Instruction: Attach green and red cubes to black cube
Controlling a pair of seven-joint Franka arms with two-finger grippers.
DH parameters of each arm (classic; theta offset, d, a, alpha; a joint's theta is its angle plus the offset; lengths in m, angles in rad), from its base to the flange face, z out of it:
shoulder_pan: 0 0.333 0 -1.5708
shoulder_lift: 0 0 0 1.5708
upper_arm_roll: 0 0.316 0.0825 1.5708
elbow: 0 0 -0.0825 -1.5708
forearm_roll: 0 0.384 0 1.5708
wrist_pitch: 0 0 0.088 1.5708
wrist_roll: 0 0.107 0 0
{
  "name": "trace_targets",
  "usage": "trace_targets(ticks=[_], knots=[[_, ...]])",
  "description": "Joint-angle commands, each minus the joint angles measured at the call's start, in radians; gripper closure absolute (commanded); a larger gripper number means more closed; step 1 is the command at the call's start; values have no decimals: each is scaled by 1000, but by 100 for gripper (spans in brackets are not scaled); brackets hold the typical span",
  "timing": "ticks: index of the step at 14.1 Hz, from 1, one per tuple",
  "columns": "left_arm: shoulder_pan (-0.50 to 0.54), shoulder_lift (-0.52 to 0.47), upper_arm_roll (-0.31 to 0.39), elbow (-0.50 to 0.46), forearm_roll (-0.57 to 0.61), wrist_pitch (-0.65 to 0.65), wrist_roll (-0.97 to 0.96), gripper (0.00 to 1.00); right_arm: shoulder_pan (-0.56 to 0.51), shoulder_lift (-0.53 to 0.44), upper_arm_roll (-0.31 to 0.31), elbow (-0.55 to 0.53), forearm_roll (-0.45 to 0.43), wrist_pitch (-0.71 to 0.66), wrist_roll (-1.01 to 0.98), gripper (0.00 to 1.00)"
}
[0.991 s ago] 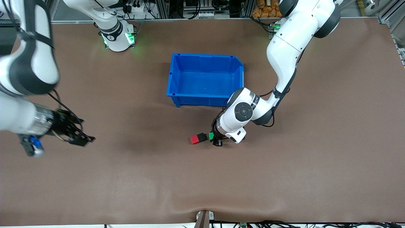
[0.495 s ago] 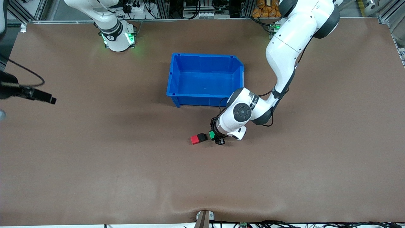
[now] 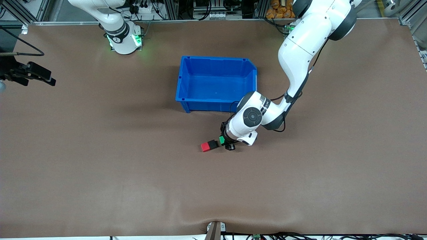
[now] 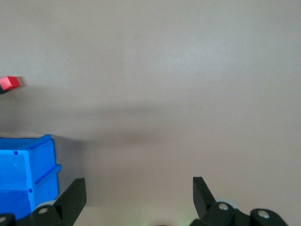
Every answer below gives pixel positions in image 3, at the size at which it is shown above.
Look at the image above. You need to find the blue plastic storage bin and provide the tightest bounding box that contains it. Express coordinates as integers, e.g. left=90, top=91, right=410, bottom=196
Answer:
left=175, top=56, right=258, bottom=116

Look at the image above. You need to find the white power strip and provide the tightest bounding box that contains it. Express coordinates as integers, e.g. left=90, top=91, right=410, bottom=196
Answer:
left=132, top=5, right=157, bottom=20

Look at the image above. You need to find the white connector block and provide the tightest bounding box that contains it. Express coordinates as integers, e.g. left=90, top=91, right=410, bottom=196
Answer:
left=193, top=12, right=234, bottom=20

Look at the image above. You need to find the brown table mat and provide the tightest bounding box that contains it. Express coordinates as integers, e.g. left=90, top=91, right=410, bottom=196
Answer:
left=0, top=18, right=427, bottom=238

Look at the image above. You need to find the orange mesh bag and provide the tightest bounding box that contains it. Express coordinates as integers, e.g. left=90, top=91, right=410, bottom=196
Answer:
left=266, top=0, right=296, bottom=19

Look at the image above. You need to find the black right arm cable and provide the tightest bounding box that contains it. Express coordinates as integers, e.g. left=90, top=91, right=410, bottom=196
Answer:
left=0, top=26, right=45, bottom=56

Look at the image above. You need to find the aluminium frame profile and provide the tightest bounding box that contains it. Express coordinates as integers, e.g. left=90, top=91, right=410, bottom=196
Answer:
left=399, top=0, right=427, bottom=70
left=0, top=0, right=50, bottom=25

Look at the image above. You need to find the brown post with metal bracket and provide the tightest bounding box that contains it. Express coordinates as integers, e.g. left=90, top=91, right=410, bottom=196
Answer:
left=205, top=221, right=226, bottom=240

